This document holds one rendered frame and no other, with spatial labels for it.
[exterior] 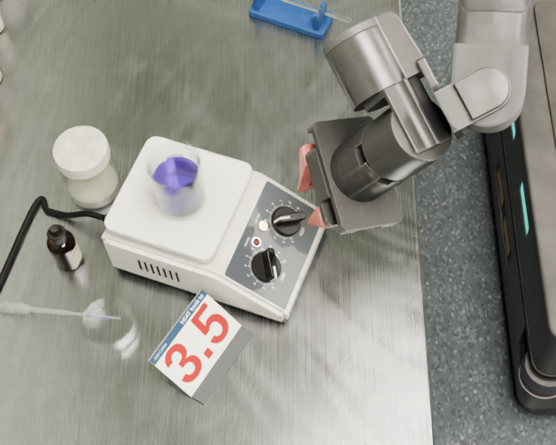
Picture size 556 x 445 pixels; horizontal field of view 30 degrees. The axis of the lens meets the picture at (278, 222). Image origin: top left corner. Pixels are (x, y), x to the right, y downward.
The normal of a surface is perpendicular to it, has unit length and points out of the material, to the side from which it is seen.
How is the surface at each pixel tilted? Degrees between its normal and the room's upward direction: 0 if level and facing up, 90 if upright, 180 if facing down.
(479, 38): 32
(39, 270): 0
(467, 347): 0
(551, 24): 0
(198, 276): 90
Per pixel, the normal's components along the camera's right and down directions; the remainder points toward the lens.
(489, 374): -0.05, -0.50
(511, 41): -0.16, 0.01
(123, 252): -0.36, 0.82
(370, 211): 0.42, -0.29
